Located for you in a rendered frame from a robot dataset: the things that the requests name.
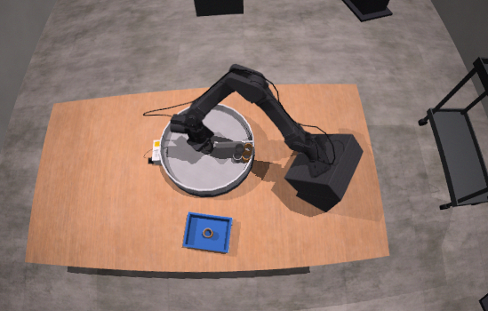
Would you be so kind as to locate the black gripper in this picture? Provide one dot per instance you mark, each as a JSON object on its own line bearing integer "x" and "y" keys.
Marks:
{"x": 201, "y": 143}

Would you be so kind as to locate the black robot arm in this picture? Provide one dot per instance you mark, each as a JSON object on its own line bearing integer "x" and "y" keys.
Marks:
{"x": 251, "y": 90}

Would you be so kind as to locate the blue tray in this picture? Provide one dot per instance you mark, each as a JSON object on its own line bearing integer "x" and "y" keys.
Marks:
{"x": 197, "y": 222}

